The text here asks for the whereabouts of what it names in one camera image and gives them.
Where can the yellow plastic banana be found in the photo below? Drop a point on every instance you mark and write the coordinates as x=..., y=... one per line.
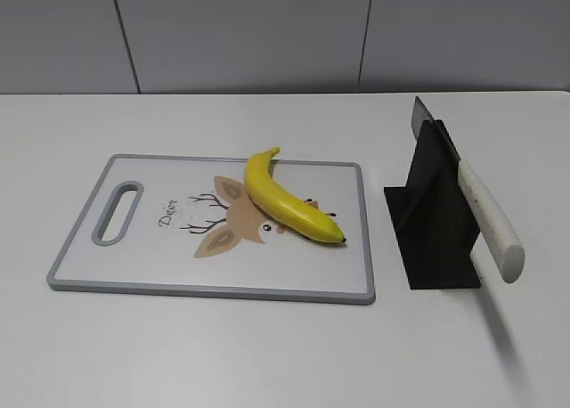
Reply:
x=285, y=207

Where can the white-handled kitchen knife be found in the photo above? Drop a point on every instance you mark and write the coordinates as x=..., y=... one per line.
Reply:
x=499, y=233

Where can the grey-rimmed white cutting board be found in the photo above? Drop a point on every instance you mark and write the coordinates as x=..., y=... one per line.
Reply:
x=184, y=226

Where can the black knife stand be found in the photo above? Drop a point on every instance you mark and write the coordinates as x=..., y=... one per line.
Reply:
x=434, y=225

